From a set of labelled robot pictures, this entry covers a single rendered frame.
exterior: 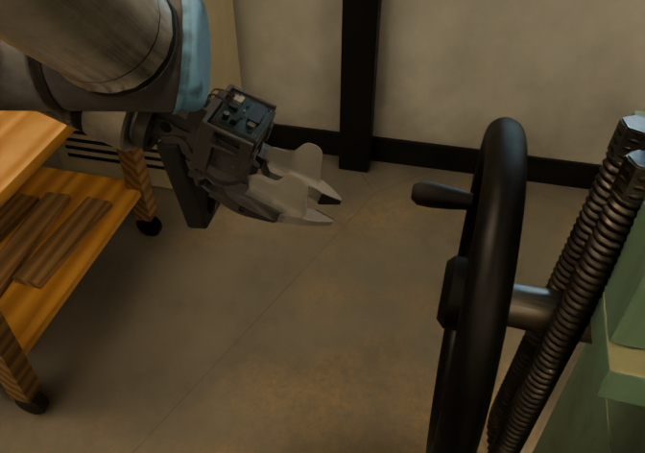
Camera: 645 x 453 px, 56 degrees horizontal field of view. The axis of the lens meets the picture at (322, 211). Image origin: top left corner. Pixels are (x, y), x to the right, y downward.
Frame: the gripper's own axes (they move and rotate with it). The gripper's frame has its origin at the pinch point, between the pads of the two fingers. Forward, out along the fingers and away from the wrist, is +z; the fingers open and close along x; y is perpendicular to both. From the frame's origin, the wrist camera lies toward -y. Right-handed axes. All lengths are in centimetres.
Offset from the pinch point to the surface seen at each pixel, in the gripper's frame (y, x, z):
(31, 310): -79, 17, -44
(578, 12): -9, 115, 42
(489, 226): 21.3, -17.2, 8.2
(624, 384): 17.2, -20.4, 20.2
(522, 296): 12.2, -11.7, 16.1
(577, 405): -15.1, 3.0, 40.7
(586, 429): -11.9, -2.3, 39.5
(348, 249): -76, 70, 16
